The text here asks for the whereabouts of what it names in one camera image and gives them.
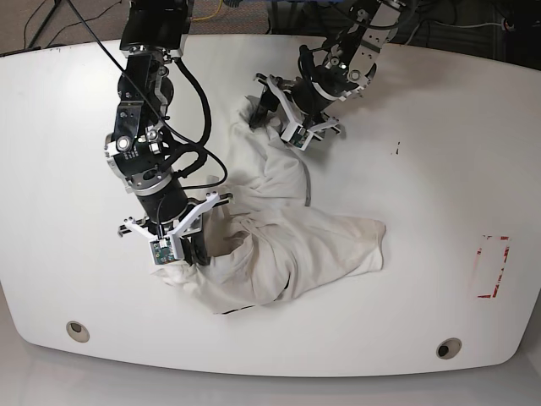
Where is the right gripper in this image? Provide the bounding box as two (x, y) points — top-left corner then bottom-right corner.
(117, 185), (232, 266)

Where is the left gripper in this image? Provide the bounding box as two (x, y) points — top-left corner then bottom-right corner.
(249, 74), (342, 138)

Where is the white t-shirt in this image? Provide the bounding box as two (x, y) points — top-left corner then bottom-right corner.
(153, 96), (385, 315)

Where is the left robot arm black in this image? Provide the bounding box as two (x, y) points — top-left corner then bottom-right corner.
(248, 1), (418, 149)

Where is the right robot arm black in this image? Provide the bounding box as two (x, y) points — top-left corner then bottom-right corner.
(105, 1), (230, 266)

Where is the red tape rectangle marking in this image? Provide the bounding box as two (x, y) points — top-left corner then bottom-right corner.
(471, 235), (511, 299)

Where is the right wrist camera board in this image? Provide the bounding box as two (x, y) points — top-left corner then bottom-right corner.
(149, 237), (184, 266)

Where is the yellow cable on floor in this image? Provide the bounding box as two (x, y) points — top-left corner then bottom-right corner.
(192, 0), (224, 22)

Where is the left table cable grommet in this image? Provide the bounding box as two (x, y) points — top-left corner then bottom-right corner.
(66, 321), (90, 343)

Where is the table cable grommet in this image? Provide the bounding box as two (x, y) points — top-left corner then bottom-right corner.
(436, 337), (462, 360)
(66, 321), (90, 343)

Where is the black cable on floor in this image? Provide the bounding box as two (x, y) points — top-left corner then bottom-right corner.
(23, 0), (128, 48)

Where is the white cable on floor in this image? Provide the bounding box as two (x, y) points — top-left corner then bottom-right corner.
(405, 19), (504, 46)

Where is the right table cable grommet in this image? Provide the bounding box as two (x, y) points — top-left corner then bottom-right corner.
(436, 337), (462, 360)

